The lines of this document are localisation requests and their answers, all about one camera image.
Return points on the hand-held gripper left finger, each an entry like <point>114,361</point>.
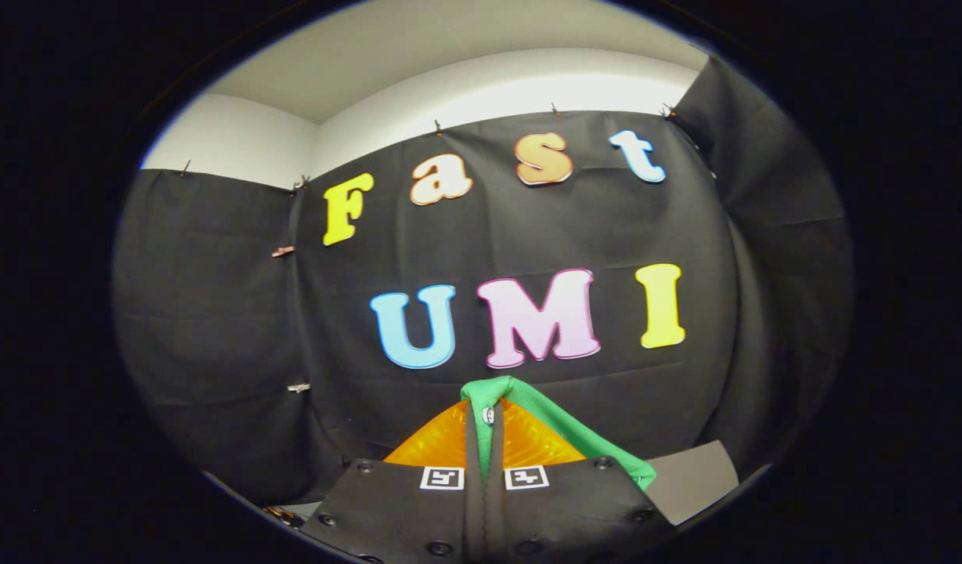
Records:
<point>418,517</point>

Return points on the black backdrop cloth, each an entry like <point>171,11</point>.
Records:
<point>528,227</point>

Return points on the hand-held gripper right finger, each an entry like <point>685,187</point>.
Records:
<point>559,517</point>

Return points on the green polo shirt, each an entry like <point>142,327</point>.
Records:
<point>528,395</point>

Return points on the copper cloth clip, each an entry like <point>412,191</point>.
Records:
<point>283,251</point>

